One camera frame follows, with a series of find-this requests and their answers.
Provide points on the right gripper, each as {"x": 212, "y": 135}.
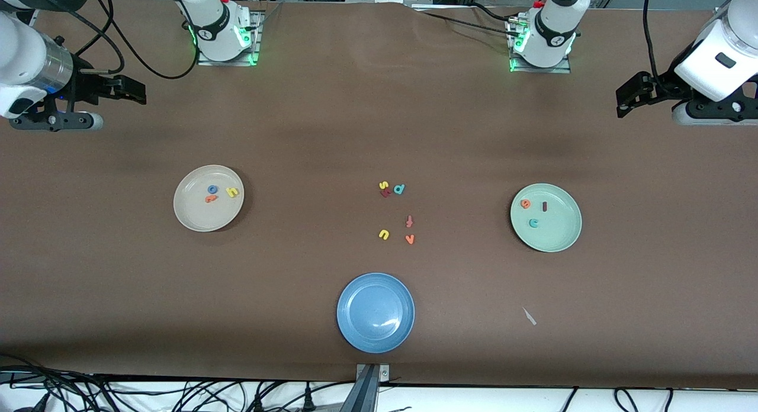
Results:
{"x": 84, "y": 87}

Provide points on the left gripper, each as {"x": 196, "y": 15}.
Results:
{"x": 658, "y": 86}

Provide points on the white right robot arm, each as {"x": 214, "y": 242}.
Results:
{"x": 210, "y": 21}

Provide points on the beige round plate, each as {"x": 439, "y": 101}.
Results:
{"x": 198, "y": 215}

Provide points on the pale green round plate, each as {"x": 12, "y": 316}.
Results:
{"x": 556, "y": 231}

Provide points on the white paper scrap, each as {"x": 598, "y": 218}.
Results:
{"x": 529, "y": 316}

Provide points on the blue round plate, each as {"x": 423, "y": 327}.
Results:
{"x": 375, "y": 312}

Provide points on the black power plug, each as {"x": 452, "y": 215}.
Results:
{"x": 257, "y": 403}
{"x": 308, "y": 400}

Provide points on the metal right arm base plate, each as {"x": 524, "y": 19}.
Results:
{"x": 228, "y": 63}

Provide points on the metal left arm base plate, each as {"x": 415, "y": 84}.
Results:
{"x": 539, "y": 69}

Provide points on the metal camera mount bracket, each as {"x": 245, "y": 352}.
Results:
{"x": 370, "y": 388}

